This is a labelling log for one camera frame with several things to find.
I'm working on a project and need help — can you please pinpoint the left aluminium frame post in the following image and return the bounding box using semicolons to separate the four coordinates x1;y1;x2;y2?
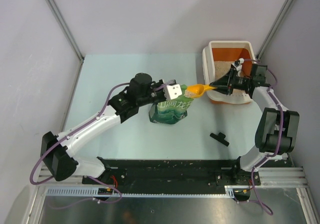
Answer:
45;0;84;63

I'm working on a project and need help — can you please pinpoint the purple cable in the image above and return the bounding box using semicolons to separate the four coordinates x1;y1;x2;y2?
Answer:
29;80;176;210
243;58;287;216

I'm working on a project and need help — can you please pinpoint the orange plastic scoop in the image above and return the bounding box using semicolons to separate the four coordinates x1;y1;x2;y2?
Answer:
184;84;216;99

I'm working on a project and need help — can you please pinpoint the right aluminium frame post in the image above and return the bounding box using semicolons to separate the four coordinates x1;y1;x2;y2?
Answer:
256;0;296;59

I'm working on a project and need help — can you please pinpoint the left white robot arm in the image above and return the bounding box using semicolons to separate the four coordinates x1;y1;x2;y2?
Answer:
41;73;166;184

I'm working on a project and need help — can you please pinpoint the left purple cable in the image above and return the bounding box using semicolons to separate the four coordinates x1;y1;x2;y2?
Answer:
29;80;176;210

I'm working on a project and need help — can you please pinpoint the aluminium frame post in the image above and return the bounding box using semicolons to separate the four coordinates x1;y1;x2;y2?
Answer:
45;0;84;63
256;0;296;59

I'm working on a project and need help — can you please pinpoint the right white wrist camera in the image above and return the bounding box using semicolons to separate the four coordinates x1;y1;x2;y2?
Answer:
231;58;245;72

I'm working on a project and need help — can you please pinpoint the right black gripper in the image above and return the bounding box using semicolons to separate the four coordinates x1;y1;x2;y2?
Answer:
210;68;252;95

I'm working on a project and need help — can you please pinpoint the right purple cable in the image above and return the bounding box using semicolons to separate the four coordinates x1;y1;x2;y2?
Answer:
243;58;287;216

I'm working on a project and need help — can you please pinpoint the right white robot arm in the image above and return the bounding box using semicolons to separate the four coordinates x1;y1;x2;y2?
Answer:
209;63;300;185

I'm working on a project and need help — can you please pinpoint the aluminium extrusion rail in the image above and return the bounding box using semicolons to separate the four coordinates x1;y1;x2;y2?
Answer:
36;166;307;188

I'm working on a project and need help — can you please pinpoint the white orange litter box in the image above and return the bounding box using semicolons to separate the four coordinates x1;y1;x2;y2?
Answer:
202;40;256;105

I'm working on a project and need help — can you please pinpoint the grey slotted cable duct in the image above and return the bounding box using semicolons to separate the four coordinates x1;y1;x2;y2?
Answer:
46;186;251;198

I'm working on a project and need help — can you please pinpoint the green litter bag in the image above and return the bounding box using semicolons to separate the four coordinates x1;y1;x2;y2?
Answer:
148;85;196;125

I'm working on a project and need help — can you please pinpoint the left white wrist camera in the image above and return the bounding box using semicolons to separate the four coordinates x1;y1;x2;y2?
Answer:
163;79;182;101

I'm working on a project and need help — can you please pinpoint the black bag clip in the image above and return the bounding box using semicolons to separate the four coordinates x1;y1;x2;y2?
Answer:
209;132;230;147

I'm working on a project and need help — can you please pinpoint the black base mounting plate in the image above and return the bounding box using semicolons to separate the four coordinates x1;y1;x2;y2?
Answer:
51;159;295;187

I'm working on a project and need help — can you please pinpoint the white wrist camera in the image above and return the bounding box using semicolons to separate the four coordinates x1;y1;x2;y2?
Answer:
163;79;182;101
231;58;245;72

